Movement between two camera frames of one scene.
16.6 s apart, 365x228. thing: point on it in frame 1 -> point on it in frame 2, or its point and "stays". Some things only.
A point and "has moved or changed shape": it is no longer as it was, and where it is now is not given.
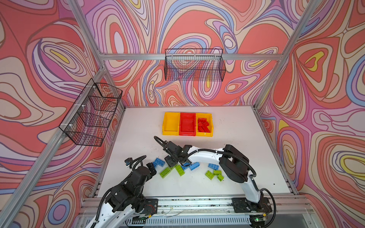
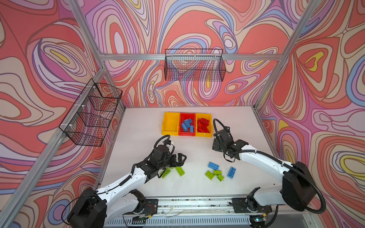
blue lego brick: [213, 166] stays
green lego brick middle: [180, 170] stays
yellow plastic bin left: [171, 122] stays
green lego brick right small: [216, 172] stays
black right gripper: [168, 161] -> [215, 146]
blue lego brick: [159, 162] has moved or changed shape
